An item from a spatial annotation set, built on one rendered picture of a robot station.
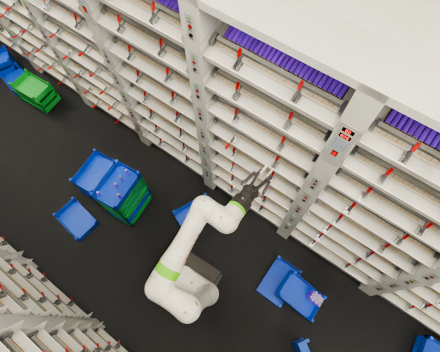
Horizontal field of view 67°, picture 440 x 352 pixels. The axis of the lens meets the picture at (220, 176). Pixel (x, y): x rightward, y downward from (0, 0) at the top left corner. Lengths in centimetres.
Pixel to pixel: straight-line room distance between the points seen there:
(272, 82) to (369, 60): 37
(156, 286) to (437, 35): 141
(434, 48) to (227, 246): 188
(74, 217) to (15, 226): 46
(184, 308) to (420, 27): 137
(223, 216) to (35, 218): 193
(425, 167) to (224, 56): 84
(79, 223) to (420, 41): 249
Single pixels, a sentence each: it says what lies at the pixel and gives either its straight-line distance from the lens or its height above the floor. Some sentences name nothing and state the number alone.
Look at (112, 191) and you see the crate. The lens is 242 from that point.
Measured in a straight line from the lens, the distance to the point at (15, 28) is 344.
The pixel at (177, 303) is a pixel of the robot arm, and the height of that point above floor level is 99.
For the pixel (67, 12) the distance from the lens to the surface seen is 239.
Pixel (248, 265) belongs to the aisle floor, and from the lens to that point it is 258.
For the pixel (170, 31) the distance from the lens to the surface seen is 154.
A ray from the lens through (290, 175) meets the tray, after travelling 179.
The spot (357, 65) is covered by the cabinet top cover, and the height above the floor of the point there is 175.
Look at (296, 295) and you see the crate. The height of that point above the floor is 6.
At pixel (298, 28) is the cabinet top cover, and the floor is 175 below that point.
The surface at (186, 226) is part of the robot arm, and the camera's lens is 151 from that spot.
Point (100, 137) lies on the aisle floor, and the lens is 315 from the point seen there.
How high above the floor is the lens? 254
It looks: 66 degrees down
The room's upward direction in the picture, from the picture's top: 2 degrees counter-clockwise
